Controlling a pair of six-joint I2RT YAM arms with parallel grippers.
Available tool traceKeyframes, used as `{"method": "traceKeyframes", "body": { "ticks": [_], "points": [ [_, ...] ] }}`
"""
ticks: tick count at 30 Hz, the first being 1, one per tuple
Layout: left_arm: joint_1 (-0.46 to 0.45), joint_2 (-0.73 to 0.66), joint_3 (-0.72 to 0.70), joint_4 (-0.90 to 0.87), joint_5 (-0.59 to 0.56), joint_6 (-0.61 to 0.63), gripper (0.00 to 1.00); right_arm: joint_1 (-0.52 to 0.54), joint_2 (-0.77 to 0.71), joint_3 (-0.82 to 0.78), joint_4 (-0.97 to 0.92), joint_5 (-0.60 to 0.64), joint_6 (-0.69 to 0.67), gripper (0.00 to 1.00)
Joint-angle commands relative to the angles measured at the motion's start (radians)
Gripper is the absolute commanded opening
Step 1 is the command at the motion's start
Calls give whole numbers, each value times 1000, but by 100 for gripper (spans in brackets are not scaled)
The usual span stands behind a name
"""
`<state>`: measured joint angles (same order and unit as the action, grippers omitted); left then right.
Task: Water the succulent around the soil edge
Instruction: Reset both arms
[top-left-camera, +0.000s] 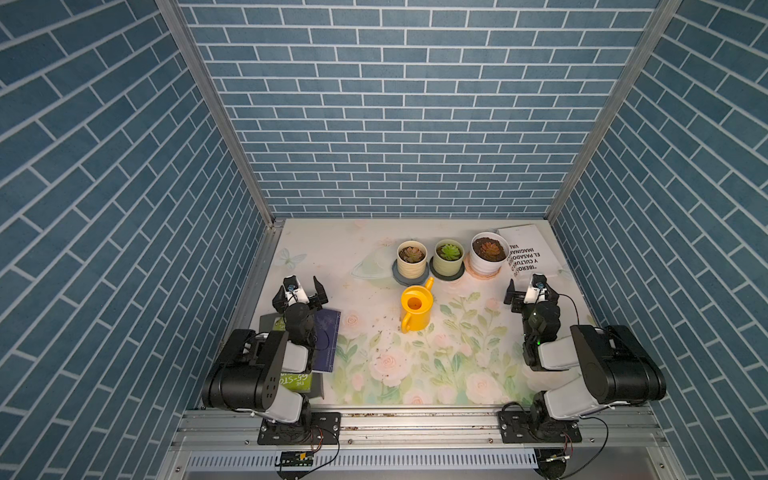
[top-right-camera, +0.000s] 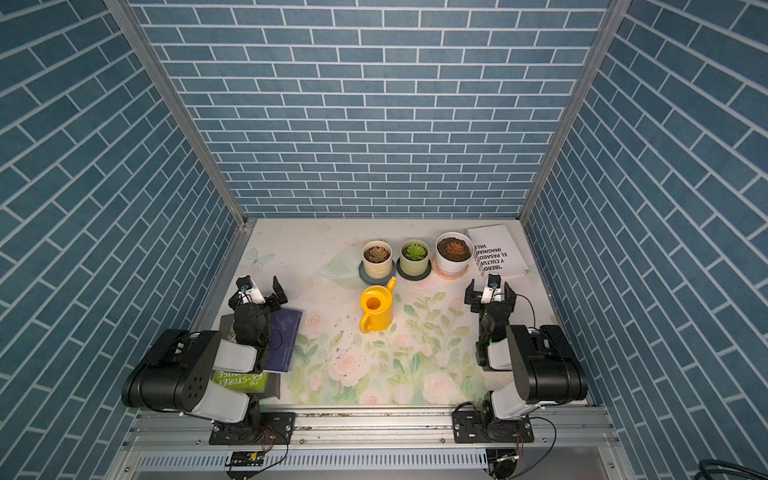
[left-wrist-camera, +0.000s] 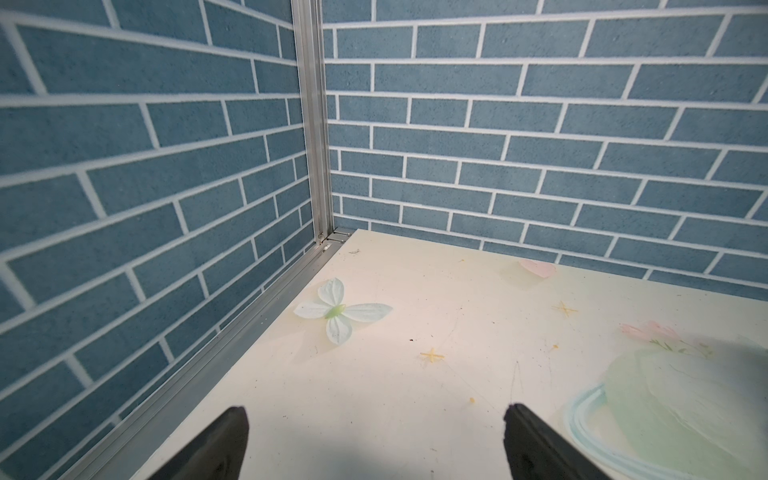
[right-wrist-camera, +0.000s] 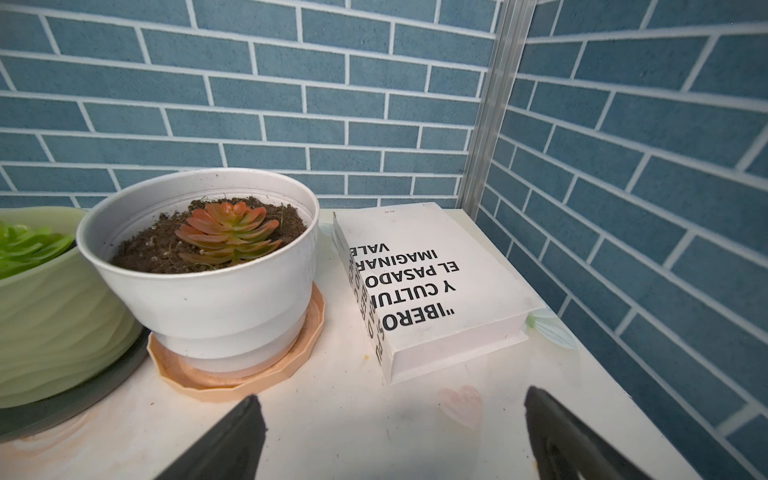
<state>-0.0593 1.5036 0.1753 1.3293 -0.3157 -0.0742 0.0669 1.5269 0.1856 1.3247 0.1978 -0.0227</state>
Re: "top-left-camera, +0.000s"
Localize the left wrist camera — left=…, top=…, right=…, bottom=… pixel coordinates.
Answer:
left=283, top=275, right=309, bottom=305

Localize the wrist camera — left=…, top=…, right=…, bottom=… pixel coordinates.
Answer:
left=524, top=274, right=547, bottom=304
left=283, top=275, right=309, bottom=305

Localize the dark green saucer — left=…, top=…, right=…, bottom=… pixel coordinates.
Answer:
left=428, top=257, right=466, bottom=282

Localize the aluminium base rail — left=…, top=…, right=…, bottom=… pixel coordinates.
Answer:
left=158, top=406, right=684, bottom=479

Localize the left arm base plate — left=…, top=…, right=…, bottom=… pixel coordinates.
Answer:
left=257, top=412, right=341, bottom=446

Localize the dark blue book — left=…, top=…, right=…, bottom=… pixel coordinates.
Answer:
left=313, top=309, right=341, bottom=373

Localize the small green circuit board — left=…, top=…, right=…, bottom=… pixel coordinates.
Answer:
left=276, top=451, right=315, bottom=470

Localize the green cover book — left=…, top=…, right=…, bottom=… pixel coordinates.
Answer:
left=280, top=340, right=325, bottom=399

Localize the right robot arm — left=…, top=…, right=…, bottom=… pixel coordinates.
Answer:
left=497, top=274, right=667, bottom=445

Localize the dark grey saucer left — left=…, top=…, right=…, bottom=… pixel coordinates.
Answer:
left=392, top=261, right=430, bottom=287

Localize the white book black text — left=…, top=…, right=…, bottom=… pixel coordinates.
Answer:
left=498, top=224, right=563, bottom=280

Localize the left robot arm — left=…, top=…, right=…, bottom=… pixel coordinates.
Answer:
left=201, top=275, right=328, bottom=433

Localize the yellow plastic watering can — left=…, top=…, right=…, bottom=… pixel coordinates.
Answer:
left=400, top=277, right=434, bottom=333

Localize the pink saucer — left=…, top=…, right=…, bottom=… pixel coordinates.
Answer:
left=463, top=258, right=501, bottom=280

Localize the cream pot with succulent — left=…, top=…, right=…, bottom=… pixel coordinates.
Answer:
left=397, top=240, right=427, bottom=280

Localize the white pot with red succulent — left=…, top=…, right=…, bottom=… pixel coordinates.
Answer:
left=469, top=232, right=510, bottom=274

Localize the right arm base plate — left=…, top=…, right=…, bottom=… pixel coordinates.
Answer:
left=497, top=410, right=582, bottom=444

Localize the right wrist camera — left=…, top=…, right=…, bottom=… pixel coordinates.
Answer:
left=524, top=274, right=547, bottom=304

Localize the green pot with succulent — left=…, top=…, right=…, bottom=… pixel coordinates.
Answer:
left=431, top=239, right=465, bottom=279

